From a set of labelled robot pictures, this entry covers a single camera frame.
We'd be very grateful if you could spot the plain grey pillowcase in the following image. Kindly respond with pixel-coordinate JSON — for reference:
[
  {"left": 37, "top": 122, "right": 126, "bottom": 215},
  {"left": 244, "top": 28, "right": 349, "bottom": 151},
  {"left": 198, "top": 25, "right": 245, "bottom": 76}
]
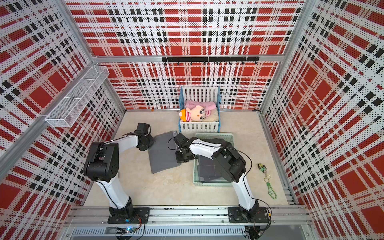
[{"left": 148, "top": 131, "right": 181, "bottom": 174}]

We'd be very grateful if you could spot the dark grey checked pillowcase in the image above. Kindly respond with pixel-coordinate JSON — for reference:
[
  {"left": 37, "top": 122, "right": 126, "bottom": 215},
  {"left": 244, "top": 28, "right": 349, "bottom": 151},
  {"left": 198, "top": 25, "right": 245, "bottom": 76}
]
[{"left": 196, "top": 137, "right": 232, "bottom": 183}]

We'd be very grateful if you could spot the mint green plastic basket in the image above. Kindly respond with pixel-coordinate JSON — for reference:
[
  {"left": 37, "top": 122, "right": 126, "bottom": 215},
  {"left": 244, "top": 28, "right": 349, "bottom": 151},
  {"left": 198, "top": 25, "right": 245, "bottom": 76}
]
[{"left": 192, "top": 132, "right": 235, "bottom": 187}]

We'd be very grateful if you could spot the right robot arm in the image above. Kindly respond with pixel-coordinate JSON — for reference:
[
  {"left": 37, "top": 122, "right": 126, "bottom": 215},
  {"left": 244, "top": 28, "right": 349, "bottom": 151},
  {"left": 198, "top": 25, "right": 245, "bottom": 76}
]
[{"left": 173, "top": 134, "right": 260, "bottom": 218}]

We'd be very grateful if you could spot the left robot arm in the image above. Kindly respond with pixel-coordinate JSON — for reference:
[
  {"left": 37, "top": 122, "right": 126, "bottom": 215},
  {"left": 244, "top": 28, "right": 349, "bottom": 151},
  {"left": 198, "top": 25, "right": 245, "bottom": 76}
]
[{"left": 84, "top": 132, "right": 154, "bottom": 218}]

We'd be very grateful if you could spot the white toy crib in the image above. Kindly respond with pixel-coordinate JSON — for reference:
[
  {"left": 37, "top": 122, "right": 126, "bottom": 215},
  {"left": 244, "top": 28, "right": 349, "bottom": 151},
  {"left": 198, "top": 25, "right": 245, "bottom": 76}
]
[{"left": 179, "top": 86, "right": 221, "bottom": 133}]

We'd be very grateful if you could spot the plush doll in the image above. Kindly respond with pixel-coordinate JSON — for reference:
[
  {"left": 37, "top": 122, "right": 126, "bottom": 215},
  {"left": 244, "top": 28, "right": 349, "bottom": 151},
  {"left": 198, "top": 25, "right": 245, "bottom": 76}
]
[{"left": 179, "top": 106, "right": 211, "bottom": 122}]

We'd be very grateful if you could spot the pink blanket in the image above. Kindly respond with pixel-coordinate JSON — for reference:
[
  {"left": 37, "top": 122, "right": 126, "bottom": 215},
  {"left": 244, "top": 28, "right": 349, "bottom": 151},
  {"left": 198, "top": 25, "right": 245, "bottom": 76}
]
[{"left": 184, "top": 100, "right": 217, "bottom": 116}]

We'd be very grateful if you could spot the small circuit board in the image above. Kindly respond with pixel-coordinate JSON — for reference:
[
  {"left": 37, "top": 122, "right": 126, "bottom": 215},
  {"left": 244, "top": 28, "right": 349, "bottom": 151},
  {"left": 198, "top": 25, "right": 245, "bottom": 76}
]
[{"left": 116, "top": 227, "right": 132, "bottom": 235}]

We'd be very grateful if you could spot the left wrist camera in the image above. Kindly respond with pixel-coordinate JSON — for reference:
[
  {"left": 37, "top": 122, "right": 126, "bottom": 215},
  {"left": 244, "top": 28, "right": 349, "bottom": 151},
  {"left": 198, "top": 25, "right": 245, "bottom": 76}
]
[{"left": 134, "top": 123, "right": 151, "bottom": 136}]

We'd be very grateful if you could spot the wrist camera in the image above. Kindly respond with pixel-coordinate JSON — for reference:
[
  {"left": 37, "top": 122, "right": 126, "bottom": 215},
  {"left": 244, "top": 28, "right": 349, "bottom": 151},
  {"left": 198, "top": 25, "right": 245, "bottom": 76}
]
[
  {"left": 134, "top": 123, "right": 151, "bottom": 136},
  {"left": 174, "top": 133, "right": 189, "bottom": 148}
]

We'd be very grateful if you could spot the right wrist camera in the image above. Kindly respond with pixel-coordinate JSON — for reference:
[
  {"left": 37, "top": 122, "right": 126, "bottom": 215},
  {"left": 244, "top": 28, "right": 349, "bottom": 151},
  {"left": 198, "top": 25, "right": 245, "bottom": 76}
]
[{"left": 174, "top": 133, "right": 189, "bottom": 148}]

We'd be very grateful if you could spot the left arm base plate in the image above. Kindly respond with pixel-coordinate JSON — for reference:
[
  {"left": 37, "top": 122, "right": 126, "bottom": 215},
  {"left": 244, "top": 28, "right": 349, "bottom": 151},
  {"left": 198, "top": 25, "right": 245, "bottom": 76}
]
[{"left": 108, "top": 207, "right": 151, "bottom": 224}]

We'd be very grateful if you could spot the green keychain lanyard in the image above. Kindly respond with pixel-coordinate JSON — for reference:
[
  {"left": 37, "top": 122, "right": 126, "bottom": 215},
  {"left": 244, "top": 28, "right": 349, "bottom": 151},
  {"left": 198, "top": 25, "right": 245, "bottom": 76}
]
[{"left": 257, "top": 162, "right": 278, "bottom": 200}]

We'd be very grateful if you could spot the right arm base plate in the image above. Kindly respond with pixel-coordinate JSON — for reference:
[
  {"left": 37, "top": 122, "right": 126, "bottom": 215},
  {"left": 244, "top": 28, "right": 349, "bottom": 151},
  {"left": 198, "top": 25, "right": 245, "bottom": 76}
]
[{"left": 228, "top": 207, "right": 269, "bottom": 224}]

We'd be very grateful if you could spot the black hook rail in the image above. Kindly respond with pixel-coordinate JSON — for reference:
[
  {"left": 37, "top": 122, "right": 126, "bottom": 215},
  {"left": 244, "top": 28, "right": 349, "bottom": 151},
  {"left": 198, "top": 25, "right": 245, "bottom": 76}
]
[{"left": 162, "top": 56, "right": 260, "bottom": 64}]

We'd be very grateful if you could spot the white wire mesh shelf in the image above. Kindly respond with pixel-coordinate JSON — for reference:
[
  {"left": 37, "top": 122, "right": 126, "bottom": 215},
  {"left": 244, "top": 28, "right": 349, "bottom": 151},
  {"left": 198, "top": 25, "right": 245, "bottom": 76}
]
[{"left": 45, "top": 65, "right": 109, "bottom": 128}]

